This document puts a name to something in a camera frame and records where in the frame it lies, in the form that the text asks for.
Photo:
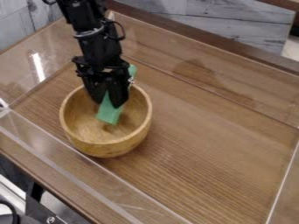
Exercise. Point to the black metal table frame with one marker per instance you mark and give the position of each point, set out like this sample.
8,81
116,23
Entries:
36,213

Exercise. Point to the green rectangular block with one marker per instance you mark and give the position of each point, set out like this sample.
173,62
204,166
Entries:
108,114

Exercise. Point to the brown wooden bowl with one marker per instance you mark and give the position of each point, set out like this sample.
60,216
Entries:
100,139

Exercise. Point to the clear acrylic tray wall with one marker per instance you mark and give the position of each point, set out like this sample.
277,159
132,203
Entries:
87,186

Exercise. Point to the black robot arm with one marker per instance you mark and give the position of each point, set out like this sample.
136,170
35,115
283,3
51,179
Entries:
87,11

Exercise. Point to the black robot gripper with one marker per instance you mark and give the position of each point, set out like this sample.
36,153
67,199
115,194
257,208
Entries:
100,66

